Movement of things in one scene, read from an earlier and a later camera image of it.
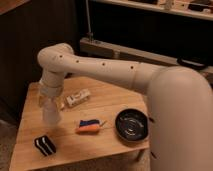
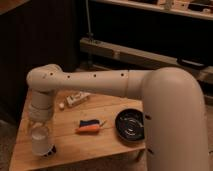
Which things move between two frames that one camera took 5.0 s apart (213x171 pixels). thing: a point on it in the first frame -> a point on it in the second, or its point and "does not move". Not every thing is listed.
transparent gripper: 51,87 -> 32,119
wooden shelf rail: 93,47 does not move
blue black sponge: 89,122 does not move
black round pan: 132,124 does not move
